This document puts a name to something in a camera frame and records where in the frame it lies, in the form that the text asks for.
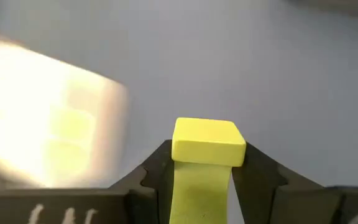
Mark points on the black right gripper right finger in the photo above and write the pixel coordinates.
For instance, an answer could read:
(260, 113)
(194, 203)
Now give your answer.
(291, 199)

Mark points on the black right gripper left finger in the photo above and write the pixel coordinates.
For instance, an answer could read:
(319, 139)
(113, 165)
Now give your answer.
(135, 202)

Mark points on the small yellow cube block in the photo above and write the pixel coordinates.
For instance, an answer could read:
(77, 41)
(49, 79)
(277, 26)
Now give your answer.
(207, 146)

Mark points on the yellow-green cylinder block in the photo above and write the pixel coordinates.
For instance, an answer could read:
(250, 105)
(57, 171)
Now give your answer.
(70, 158)

